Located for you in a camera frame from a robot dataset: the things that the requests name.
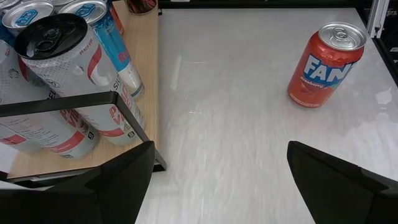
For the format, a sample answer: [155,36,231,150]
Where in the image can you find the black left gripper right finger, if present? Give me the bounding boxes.
[286,140,398,224]

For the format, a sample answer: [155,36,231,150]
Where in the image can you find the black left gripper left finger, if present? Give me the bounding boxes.
[0,140,155,224]

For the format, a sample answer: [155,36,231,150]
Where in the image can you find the blue silver Red Bull can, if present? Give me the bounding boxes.
[0,0,55,47]
[58,0,146,100]

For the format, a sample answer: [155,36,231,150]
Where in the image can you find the silver aluminium bar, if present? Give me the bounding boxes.
[366,0,391,39]

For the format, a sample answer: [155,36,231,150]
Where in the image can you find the wooden shelf with black frame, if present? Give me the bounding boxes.
[0,0,168,189]

